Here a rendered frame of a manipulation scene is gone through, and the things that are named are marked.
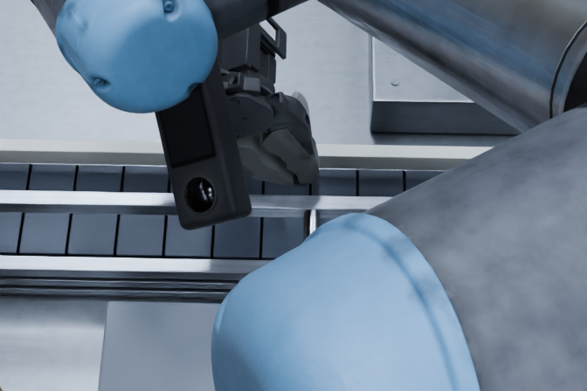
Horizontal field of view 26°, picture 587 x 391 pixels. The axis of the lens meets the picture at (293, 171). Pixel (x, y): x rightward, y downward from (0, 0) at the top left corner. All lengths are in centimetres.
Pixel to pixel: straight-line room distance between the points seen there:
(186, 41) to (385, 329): 37
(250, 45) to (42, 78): 34
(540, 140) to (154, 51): 33
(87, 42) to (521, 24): 25
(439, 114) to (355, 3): 49
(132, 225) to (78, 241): 4
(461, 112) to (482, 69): 59
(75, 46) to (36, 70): 51
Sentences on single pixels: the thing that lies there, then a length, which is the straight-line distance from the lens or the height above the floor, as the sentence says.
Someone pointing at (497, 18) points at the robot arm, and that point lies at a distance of 51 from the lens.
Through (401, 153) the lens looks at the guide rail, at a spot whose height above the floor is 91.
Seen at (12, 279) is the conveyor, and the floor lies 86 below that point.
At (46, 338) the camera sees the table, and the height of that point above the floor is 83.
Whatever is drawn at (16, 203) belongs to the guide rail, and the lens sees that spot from 95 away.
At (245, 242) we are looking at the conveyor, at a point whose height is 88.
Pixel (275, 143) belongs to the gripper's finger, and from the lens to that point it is 92.
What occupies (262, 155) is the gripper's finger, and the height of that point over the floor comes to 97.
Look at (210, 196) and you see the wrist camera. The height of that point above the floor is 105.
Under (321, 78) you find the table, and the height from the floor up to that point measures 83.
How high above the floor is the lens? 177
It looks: 58 degrees down
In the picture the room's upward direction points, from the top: straight up
